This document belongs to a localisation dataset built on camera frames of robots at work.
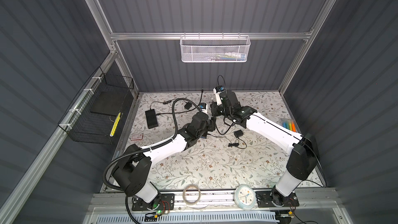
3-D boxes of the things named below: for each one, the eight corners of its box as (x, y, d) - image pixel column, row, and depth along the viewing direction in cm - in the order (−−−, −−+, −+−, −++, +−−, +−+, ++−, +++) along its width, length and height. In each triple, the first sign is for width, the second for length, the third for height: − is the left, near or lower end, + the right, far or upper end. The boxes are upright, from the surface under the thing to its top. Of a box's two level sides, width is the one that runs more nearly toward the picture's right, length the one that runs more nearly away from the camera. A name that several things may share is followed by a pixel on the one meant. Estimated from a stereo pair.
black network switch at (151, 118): (149, 129, 102) (147, 127, 100) (145, 113, 111) (144, 110, 109) (158, 126, 103) (157, 124, 101) (155, 110, 112) (154, 108, 110)
